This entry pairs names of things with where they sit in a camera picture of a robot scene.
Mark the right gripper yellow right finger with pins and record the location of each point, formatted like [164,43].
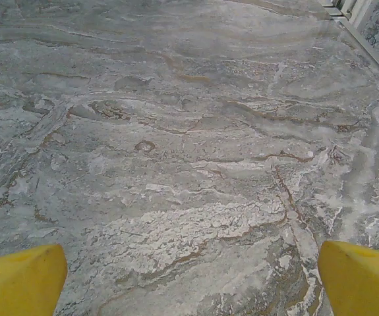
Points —
[360,283]

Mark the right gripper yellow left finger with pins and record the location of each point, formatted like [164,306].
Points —
[17,283]

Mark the aluminium table edge rail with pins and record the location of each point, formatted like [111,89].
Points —
[367,42]

